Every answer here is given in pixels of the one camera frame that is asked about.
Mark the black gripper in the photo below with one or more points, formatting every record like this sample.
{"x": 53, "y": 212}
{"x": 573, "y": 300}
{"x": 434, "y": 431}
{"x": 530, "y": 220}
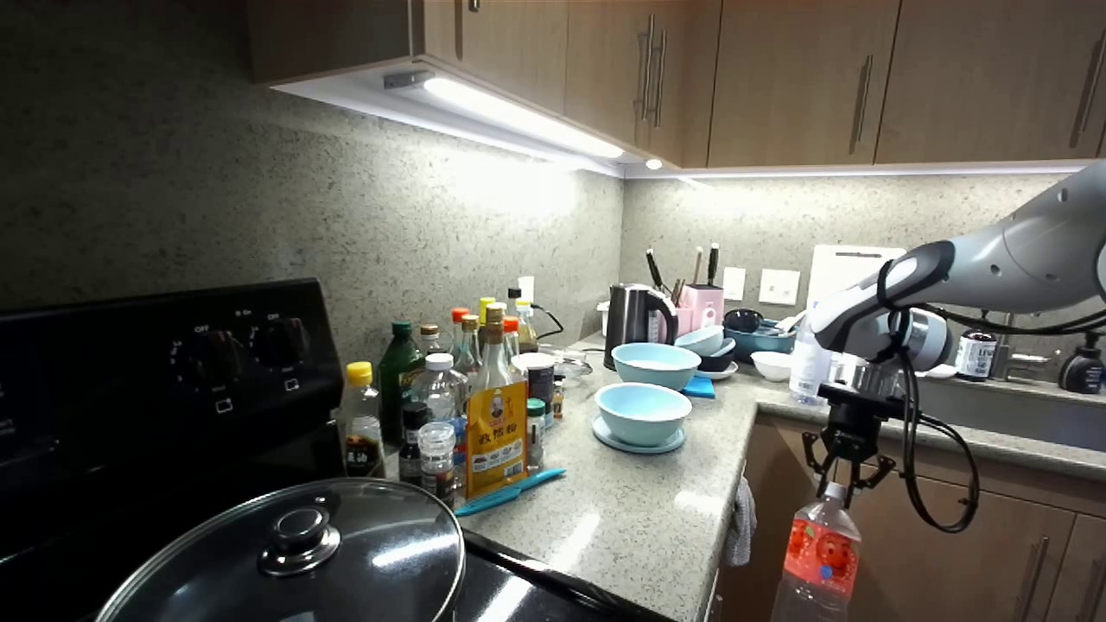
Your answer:
{"x": 861, "y": 420}

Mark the orange label plastic bottle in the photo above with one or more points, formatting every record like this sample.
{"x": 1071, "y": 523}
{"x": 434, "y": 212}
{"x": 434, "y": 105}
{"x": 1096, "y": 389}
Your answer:
{"x": 816, "y": 565}

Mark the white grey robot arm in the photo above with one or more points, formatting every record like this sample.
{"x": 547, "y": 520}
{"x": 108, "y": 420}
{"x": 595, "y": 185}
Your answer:
{"x": 1013, "y": 262}

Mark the small green cap bottle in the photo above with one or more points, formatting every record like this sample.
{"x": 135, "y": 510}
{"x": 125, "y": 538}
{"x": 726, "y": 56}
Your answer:
{"x": 537, "y": 435}

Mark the yellow label sauce bottle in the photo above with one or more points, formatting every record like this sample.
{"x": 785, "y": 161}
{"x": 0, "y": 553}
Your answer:
{"x": 497, "y": 434}

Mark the pale yellow oil bottle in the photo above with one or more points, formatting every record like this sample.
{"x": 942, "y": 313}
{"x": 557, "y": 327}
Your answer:
{"x": 522, "y": 321}

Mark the orange cap bottle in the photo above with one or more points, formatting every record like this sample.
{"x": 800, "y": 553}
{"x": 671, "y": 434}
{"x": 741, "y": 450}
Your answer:
{"x": 460, "y": 336}

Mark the clear white cap bottle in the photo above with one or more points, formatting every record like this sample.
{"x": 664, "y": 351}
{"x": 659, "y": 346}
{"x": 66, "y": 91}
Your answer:
{"x": 441, "y": 390}

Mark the green glass bottle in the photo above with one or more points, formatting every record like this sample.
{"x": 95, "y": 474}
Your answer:
{"x": 398, "y": 368}

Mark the yellow cap bottle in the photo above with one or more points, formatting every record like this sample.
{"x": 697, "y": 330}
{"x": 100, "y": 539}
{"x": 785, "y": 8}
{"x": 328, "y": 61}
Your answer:
{"x": 360, "y": 427}

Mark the grey dish cloth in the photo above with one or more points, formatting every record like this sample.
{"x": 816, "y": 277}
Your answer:
{"x": 745, "y": 523}

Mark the white bowl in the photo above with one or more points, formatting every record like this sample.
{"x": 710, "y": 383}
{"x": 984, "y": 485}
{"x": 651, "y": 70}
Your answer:
{"x": 774, "y": 368}

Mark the dark teal bowl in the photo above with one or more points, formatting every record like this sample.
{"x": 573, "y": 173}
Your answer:
{"x": 759, "y": 333}

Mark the brown soap dispenser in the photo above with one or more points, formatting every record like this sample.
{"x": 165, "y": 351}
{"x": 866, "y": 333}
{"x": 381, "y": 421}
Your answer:
{"x": 976, "y": 356}

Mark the blue sponge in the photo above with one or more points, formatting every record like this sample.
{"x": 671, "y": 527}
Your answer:
{"x": 700, "y": 389}

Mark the steel sink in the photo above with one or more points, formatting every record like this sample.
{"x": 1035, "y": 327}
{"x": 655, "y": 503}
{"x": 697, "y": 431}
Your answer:
{"x": 1013, "y": 416}

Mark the stack of dark plates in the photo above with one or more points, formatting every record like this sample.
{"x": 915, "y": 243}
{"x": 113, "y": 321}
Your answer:
{"x": 710, "y": 351}

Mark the white board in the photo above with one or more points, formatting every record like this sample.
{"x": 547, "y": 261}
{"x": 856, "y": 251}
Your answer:
{"x": 847, "y": 269}

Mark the small light blue bowl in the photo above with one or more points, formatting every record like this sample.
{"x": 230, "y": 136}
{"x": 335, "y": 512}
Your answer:
{"x": 643, "y": 413}

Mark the light blue plate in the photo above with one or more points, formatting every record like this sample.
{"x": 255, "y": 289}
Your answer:
{"x": 635, "y": 448}

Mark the pink knife block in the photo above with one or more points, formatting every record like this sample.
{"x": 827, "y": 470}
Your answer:
{"x": 700, "y": 307}

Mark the large light blue bowl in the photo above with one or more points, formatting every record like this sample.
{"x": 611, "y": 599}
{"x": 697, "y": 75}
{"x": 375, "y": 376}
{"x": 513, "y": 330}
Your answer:
{"x": 655, "y": 363}

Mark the black soap dispenser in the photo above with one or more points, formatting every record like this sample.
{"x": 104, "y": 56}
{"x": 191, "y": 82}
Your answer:
{"x": 1083, "y": 371}

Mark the black electric kettle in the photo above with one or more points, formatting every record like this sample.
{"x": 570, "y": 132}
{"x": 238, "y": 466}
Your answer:
{"x": 640, "y": 321}

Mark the dark jar white lid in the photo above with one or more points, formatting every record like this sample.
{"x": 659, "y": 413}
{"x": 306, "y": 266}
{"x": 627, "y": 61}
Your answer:
{"x": 537, "y": 380}

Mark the under cabinet light strip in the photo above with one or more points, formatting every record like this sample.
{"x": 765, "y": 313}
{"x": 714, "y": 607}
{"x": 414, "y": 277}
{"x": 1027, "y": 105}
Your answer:
{"x": 507, "y": 111}

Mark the wooden upper cabinets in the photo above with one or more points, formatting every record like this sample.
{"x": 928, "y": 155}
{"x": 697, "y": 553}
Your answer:
{"x": 555, "y": 56}

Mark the glass pan lid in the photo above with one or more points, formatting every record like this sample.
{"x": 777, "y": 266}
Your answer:
{"x": 287, "y": 565}

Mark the black electric stove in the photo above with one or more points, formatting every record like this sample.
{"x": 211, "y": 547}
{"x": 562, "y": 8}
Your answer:
{"x": 117, "y": 380}

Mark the white switch plate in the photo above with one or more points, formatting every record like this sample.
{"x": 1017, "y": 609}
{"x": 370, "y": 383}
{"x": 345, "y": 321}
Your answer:
{"x": 780, "y": 289}

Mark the white wall outlet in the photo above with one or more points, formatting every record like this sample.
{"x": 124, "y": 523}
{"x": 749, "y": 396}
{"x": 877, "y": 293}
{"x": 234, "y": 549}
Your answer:
{"x": 526, "y": 289}
{"x": 733, "y": 283}

